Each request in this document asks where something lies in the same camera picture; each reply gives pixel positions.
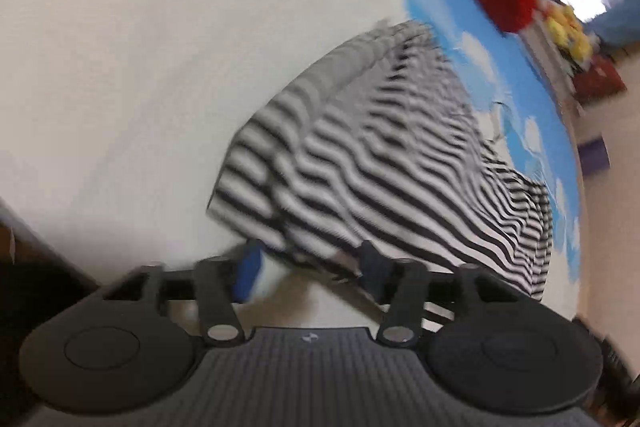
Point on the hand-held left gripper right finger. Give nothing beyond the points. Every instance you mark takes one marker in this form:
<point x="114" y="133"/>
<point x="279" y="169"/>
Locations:
<point x="372" y="268"/>

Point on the purple box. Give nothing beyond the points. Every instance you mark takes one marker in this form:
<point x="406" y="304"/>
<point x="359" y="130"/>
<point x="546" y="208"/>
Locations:
<point x="595" y="157"/>

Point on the blue patterned bed sheet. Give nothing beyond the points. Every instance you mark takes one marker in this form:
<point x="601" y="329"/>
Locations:
<point x="150" y="57"/>

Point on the black white striped hoodie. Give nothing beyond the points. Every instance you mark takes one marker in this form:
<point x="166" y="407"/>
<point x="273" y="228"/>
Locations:
<point x="400" y="157"/>

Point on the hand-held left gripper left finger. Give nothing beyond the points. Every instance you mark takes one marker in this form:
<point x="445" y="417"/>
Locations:
<point x="248" y="272"/>

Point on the dark red bag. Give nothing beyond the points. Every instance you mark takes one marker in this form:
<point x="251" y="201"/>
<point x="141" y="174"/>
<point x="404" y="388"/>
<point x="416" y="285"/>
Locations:
<point x="600" y="79"/>

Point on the yellow plush toys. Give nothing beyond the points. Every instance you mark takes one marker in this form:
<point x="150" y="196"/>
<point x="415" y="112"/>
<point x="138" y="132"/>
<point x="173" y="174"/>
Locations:
<point x="567" y="29"/>

